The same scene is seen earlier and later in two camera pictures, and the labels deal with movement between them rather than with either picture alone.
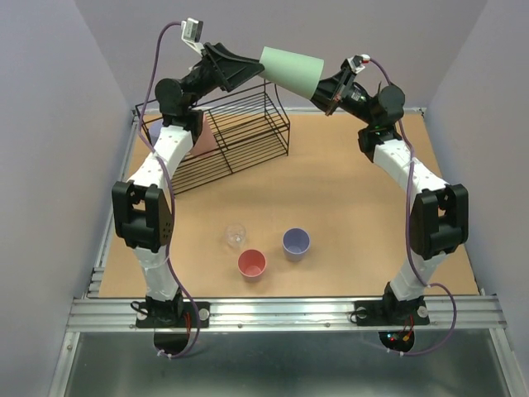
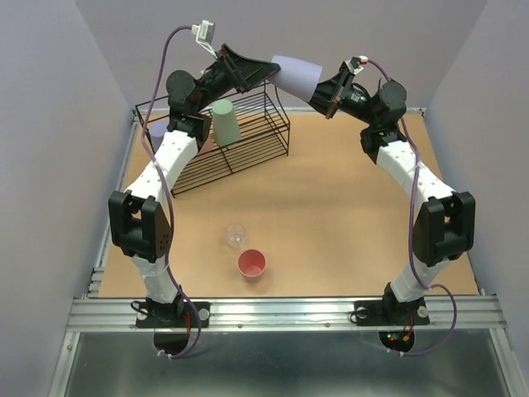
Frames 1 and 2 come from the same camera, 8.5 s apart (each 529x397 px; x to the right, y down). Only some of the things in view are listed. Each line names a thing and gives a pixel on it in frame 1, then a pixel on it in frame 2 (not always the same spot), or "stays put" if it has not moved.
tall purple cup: (154, 128) stays put
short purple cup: (295, 242) → (297, 78)
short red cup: (251, 265) stays put
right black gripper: (331, 91) stays put
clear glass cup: (235, 235) stays put
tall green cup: (297, 73) → (226, 130)
